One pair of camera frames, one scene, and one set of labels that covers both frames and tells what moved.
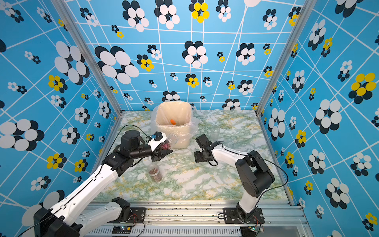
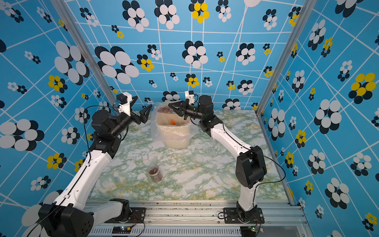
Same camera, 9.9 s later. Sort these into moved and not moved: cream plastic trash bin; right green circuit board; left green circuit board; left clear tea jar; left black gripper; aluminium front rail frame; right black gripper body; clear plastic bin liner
Moved: left black gripper; right black gripper body
Not moved: right green circuit board; clear plastic bin liner; left green circuit board; aluminium front rail frame; cream plastic trash bin; left clear tea jar
